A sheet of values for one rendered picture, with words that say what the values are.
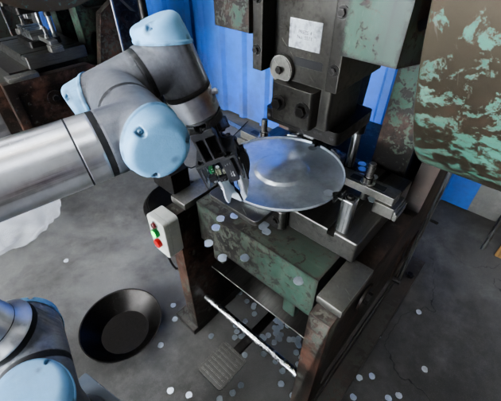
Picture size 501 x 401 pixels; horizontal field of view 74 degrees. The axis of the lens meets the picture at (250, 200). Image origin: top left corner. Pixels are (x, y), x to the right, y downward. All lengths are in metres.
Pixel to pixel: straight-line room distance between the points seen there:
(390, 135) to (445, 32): 0.69
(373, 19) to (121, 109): 0.38
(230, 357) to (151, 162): 0.90
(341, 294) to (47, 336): 0.56
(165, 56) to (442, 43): 0.34
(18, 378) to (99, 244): 1.18
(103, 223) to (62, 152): 1.56
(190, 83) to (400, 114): 0.58
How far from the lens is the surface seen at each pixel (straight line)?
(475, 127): 0.34
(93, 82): 0.49
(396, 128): 0.95
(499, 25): 0.27
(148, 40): 0.50
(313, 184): 0.75
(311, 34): 0.69
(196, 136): 0.53
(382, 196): 0.81
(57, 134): 0.38
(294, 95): 0.70
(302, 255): 0.78
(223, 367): 1.17
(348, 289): 0.75
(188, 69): 0.51
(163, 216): 0.91
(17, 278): 1.85
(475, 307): 1.72
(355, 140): 0.87
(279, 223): 0.80
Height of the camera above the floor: 1.24
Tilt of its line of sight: 41 degrees down
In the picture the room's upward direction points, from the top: straight up
